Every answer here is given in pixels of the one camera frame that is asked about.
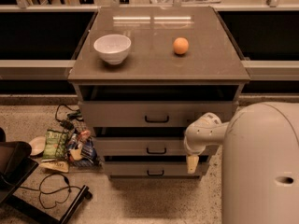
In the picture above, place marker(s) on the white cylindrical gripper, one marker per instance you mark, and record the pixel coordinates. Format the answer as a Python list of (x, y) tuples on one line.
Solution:
[(193, 144)]

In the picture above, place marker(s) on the grey drawer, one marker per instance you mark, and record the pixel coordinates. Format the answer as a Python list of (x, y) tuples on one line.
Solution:
[(154, 105), (139, 141), (152, 166)]

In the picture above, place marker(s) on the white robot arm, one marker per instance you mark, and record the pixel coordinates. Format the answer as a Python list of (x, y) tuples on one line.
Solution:
[(259, 164)]

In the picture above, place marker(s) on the grey bottom drawer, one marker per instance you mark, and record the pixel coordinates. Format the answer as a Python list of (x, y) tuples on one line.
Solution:
[(152, 166)]

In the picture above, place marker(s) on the grey drawer cabinet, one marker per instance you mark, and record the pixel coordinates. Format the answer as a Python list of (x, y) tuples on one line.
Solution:
[(210, 60)]

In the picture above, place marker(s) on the grey top drawer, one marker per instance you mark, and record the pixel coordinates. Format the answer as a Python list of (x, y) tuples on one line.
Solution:
[(154, 105)]

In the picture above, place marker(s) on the orange fruit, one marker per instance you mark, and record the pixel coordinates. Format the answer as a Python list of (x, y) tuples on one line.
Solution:
[(180, 45)]

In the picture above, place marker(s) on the yellow snack bag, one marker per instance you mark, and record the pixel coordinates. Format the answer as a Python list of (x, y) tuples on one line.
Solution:
[(60, 166)]

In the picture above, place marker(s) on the white ceramic bowl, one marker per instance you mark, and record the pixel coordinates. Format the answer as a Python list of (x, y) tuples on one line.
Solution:
[(113, 49)]

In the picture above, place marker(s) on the green chip bag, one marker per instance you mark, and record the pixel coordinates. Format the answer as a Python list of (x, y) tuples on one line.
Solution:
[(55, 148)]

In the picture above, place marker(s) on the white paper plate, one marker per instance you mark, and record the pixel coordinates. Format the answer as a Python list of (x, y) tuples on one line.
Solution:
[(37, 145)]

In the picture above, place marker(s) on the black chair base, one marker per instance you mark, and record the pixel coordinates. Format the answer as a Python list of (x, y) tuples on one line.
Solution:
[(15, 167)]

